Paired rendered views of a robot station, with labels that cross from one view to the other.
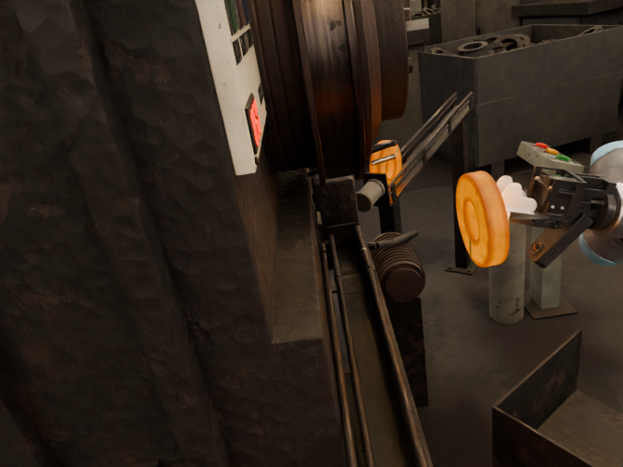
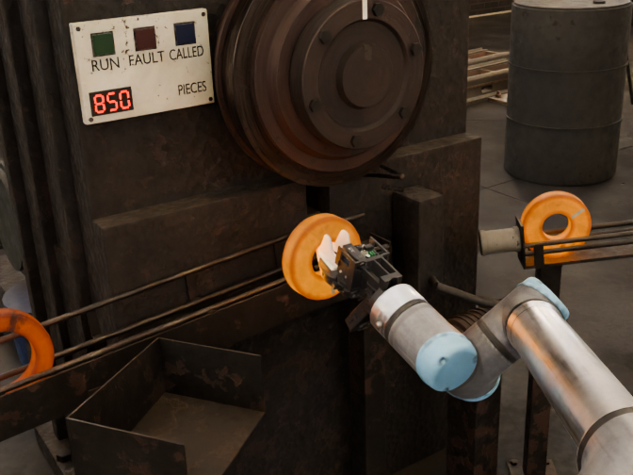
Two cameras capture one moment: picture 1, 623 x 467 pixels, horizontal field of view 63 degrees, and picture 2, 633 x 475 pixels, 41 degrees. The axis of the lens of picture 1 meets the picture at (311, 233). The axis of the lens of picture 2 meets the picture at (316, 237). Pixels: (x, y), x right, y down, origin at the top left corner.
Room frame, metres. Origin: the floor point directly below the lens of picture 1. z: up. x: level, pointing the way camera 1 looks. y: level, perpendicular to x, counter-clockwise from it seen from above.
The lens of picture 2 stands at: (-0.06, -1.44, 1.44)
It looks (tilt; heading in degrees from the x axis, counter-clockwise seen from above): 22 degrees down; 56
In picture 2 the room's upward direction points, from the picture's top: 2 degrees counter-clockwise
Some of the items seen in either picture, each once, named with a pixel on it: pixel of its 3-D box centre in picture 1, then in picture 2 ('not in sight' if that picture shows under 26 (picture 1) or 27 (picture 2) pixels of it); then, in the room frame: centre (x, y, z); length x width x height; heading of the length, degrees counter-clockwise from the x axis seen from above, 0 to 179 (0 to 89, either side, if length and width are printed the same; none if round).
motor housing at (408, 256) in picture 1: (400, 323); (485, 406); (1.25, -0.22, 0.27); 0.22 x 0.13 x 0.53; 178
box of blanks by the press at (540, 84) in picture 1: (507, 94); not in sight; (3.33, -1.44, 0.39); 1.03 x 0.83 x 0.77; 103
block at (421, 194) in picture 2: (336, 220); (416, 239); (1.16, -0.07, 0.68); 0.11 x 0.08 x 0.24; 88
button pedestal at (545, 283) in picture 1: (547, 231); not in sight; (1.58, -0.83, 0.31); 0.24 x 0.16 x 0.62; 178
